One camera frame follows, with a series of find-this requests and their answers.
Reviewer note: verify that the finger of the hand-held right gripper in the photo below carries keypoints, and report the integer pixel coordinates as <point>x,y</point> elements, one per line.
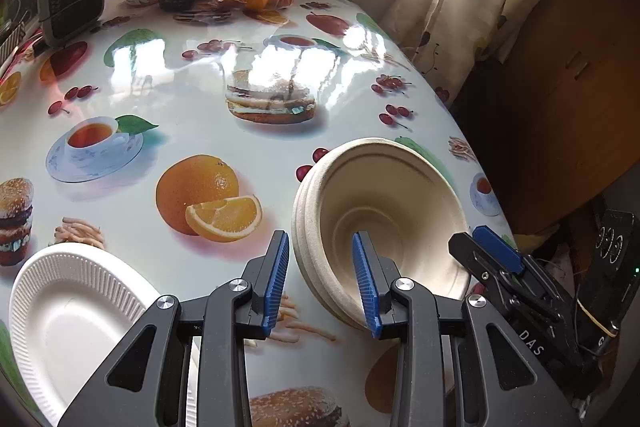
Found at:
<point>475,259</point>
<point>500,249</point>

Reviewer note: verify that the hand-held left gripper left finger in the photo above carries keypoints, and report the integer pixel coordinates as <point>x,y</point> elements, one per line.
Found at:
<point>275,287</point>

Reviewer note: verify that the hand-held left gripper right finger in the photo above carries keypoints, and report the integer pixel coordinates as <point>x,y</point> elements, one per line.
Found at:
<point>365,287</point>

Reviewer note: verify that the white paper plate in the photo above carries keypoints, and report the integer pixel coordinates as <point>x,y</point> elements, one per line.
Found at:
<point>75,322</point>

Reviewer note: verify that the wooden cabinet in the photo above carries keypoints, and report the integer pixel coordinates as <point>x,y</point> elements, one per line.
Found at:
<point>570,107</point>

